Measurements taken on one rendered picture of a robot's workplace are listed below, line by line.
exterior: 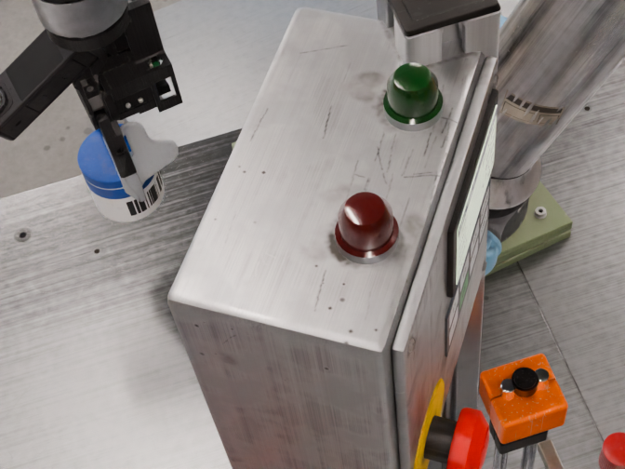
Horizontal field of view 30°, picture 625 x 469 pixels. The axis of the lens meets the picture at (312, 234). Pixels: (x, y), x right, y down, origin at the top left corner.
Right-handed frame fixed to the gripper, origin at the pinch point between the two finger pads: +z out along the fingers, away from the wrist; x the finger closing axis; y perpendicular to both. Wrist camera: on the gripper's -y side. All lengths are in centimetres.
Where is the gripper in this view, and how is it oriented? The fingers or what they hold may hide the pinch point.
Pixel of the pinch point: (117, 165)
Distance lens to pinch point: 113.6
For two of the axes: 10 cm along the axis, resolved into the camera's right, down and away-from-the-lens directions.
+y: 9.0, -4.1, 1.7
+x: -4.3, -7.3, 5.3
